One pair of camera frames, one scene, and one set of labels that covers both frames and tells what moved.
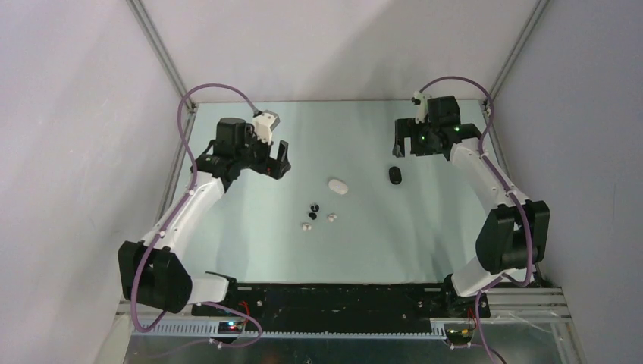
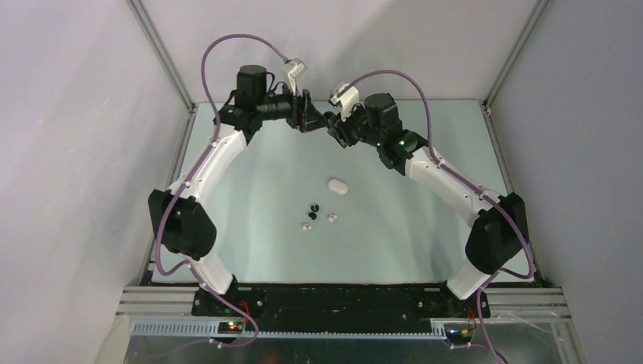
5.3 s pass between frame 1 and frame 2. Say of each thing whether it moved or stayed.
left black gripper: moved
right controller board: stayed
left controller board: stayed
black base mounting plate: stayed
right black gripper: moved
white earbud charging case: stayed
